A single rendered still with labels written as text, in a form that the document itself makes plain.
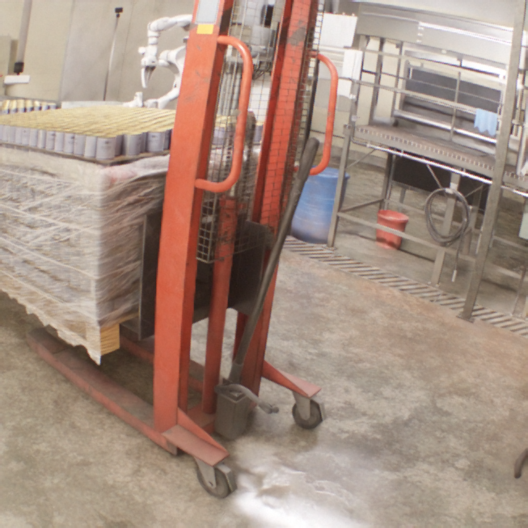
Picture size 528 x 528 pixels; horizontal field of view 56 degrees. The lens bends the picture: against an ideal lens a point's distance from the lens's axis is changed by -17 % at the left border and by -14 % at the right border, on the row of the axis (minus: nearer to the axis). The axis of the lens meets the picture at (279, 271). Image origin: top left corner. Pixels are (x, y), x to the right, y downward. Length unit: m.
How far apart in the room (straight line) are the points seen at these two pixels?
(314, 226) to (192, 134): 3.31
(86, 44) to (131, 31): 0.83
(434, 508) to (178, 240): 1.44
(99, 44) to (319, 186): 3.04
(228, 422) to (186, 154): 1.09
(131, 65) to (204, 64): 4.07
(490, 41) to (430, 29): 0.51
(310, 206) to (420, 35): 1.87
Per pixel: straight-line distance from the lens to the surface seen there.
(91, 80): 6.32
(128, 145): 1.90
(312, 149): 1.82
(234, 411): 2.26
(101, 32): 6.29
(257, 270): 2.29
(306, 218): 4.97
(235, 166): 1.66
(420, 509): 2.28
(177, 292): 1.90
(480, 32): 4.38
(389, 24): 4.60
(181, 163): 1.80
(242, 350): 2.15
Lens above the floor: 1.51
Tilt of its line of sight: 21 degrees down
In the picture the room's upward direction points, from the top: 9 degrees clockwise
